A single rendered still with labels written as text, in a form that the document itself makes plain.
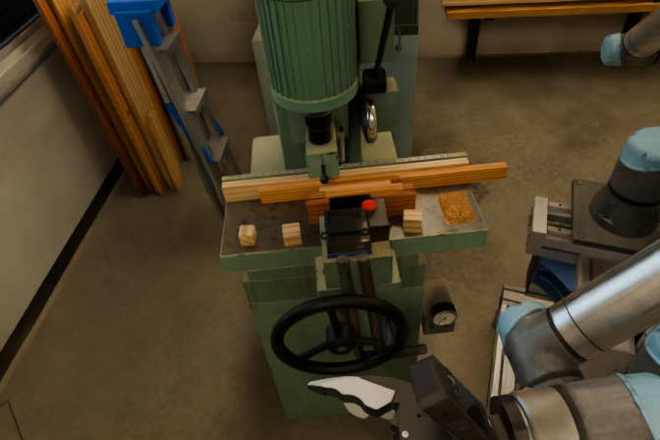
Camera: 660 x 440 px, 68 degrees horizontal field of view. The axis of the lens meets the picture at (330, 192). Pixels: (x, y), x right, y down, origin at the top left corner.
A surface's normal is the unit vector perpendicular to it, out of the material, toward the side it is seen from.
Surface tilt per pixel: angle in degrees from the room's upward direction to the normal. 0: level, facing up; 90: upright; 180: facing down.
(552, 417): 4
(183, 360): 0
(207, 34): 90
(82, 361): 1
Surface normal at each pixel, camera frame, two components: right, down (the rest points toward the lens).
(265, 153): -0.07, -0.72
